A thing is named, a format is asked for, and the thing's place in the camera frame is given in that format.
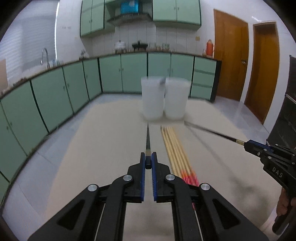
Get black chopstick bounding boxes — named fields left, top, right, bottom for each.
left=184, top=121, right=245, bottom=146
left=145, top=124, right=152, bottom=170

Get white double utensil holder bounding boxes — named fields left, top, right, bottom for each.
left=141, top=76, right=191, bottom=121

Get plain wooden chopstick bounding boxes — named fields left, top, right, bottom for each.
left=161, top=126, right=180, bottom=177

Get right hand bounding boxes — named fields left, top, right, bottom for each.
left=276, top=188, right=290, bottom=216

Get black appliance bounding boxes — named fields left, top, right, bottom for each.
left=267, top=55, right=296, bottom=149

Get wooden door right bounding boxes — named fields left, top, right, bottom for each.
left=244, top=22, right=280, bottom=123

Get wooden door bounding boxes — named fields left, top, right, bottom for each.
left=244, top=22, right=280, bottom=123
left=214, top=9, right=249, bottom=101

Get wooden door left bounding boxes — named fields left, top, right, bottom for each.
left=214, top=9, right=249, bottom=101

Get orange thermos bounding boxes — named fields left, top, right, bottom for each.
left=206, top=39, right=214, bottom=58

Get green lower cabinets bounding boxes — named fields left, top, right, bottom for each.
left=1, top=52, right=222, bottom=196

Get green cabinets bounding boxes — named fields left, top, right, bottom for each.
left=80, top=0, right=202, bottom=37
left=1, top=52, right=222, bottom=196

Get metal faucet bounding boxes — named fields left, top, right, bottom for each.
left=40, top=48, right=50, bottom=69

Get cardboard box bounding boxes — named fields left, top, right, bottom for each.
left=0, top=59, right=8, bottom=92

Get kettle on counter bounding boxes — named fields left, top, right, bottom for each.
left=79, top=49, right=89, bottom=60

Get black wok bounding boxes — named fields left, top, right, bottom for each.
left=132, top=41, right=148, bottom=52

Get white pot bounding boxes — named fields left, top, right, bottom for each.
left=114, top=40, right=126, bottom=54

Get black range hood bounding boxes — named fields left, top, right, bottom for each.
left=107, top=13, right=152, bottom=27

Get blue box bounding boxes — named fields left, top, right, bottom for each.
left=120, top=1, right=140, bottom=14

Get window blind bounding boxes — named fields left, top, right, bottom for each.
left=1, top=1, right=59, bottom=84

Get green upper cabinets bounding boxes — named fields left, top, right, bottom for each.
left=80, top=0, right=202, bottom=37

